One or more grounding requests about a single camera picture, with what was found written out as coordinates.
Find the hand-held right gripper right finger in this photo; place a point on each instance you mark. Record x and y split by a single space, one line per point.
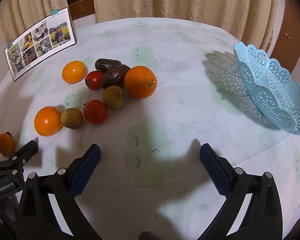
215 170

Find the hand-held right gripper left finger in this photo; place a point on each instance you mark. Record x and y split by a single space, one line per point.
86 172

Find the small tangerine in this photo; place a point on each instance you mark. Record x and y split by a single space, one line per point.
6 145

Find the round orange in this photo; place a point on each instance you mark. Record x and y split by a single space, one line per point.
48 121

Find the red tomato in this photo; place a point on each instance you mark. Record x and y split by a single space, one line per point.
95 111
93 80

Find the light blue lattice basket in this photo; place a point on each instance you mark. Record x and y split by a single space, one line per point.
270 87

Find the large orange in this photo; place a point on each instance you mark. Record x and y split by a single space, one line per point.
140 82

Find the dark brown avocado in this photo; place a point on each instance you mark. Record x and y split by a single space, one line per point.
115 76
107 64

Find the brown longan fruit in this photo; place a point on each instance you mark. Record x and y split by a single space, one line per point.
113 97
71 118

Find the white printed tablecloth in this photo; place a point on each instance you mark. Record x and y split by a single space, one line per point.
165 120

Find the yellow-orange citrus fruit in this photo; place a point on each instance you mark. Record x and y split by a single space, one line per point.
74 72

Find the teal binder clip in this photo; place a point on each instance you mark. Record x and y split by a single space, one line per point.
54 12
9 43

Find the photo collage board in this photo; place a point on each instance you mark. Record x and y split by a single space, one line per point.
40 42

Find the metal door latch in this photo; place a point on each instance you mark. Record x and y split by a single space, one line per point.
287 36

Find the brown wooden door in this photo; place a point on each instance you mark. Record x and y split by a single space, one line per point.
288 30

